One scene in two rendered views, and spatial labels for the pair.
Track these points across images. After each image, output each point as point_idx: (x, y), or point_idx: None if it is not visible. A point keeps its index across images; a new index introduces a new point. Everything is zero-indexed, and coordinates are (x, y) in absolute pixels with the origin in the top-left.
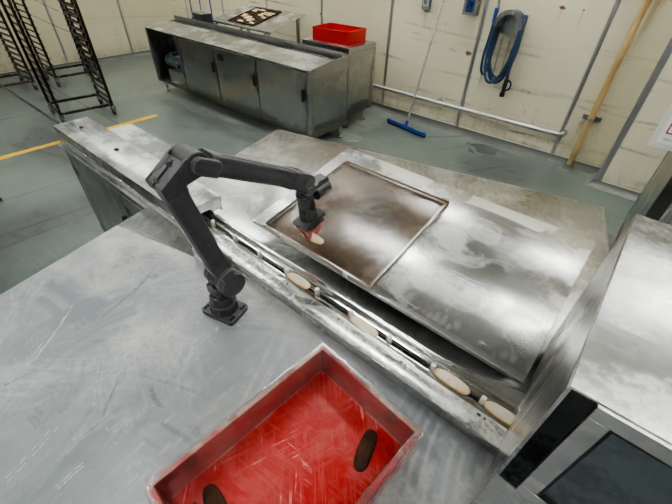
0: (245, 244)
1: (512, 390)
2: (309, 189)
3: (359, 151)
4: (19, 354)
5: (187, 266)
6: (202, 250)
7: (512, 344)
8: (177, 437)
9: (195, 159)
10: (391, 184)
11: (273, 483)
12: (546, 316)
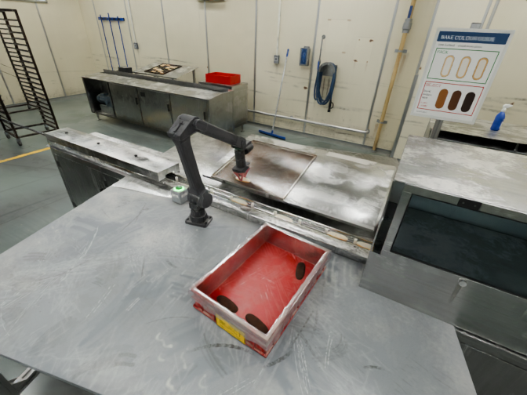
0: None
1: (368, 238)
2: (243, 146)
3: None
4: (72, 254)
5: (166, 202)
6: (193, 175)
7: (364, 215)
8: (192, 279)
9: (196, 120)
10: (281, 150)
11: (255, 290)
12: (378, 201)
